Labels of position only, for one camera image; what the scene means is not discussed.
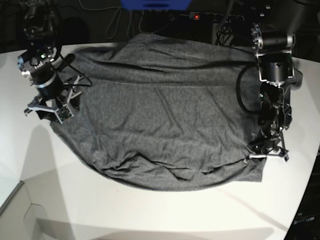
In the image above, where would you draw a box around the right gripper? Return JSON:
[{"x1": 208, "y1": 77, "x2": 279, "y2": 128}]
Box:
[{"x1": 23, "y1": 75, "x2": 83, "y2": 123}]

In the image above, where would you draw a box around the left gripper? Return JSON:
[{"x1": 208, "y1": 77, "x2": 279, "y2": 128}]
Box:
[{"x1": 246, "y1": 131, "x2": 290, "y2": 162}]

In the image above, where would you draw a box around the grey t-shirt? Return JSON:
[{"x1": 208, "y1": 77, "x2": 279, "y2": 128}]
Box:
[{"x1": 50, "y1": 34, "x2": 266, "y2": 192}]

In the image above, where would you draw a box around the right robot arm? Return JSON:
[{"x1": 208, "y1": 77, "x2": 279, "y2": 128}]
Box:
[{"x1": 17, "y1": 0, "x2": 85, "y2": 124}]

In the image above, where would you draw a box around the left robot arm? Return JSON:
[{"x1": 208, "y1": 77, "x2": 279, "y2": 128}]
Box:
[{"x1": 206, "y1": 0, "x2": 320, "y2": 162}]

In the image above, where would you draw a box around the blue box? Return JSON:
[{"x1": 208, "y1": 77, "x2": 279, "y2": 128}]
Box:
[{"x1": 120, "y1": 0, "x2": 191, "y2": 11}]

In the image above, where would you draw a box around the black power strip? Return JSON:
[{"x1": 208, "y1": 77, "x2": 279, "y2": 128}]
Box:
[{"x1": 188, "y1": 11, "x2": 245, "y2": 23}]

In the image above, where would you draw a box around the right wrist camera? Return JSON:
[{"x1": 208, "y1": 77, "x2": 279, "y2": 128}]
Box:
[{"x1": 55, "y1": 106, "x2": 74, "y2": 124}]

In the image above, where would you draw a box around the black cable bundle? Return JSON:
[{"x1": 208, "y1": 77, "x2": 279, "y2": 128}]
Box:
[{"x1": 214, "y1": 21, "x2": 237, "y2": 47}]

